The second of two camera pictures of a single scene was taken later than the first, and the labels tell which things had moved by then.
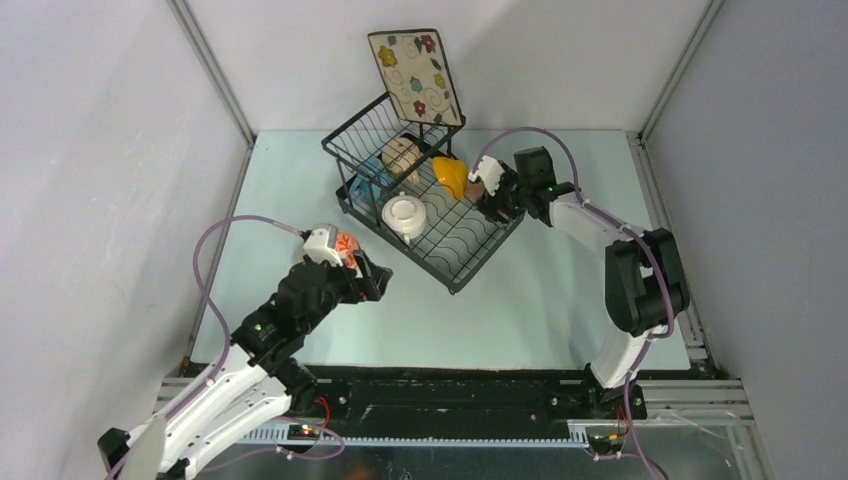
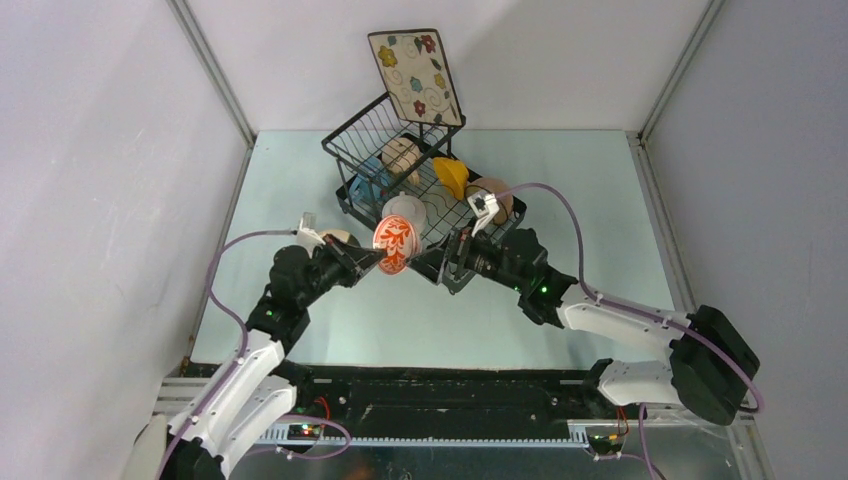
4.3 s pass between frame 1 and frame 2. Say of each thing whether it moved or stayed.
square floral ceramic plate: stayed
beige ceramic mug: stayed
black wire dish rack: stayed
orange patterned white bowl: moved
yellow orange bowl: stayed
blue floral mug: stayed
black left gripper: moved
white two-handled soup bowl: stayed
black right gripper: moved
